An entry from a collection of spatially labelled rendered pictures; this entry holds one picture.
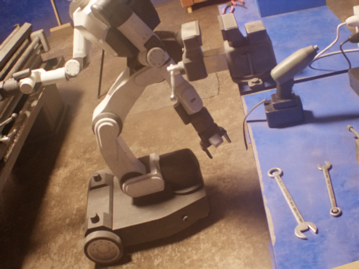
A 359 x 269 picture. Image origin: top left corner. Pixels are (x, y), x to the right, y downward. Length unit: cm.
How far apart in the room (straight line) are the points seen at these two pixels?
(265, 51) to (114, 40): 64
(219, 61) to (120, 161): 85
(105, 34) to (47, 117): 189
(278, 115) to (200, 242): 110
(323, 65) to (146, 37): 67
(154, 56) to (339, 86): 71
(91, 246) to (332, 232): 153
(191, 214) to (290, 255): 138
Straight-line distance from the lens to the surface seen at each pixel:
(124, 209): 244
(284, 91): 140
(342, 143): 133
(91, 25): 194
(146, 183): 233
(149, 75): 207
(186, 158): 234
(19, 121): 330
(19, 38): 367
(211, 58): 169
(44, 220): 294
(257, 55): 168
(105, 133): 218
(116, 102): 216
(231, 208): 249
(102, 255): 242
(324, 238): 106
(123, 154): 230
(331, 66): 174
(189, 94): 192
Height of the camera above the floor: 163
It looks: 31 degrees down
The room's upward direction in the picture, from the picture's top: 17 degrees counter-clockwise
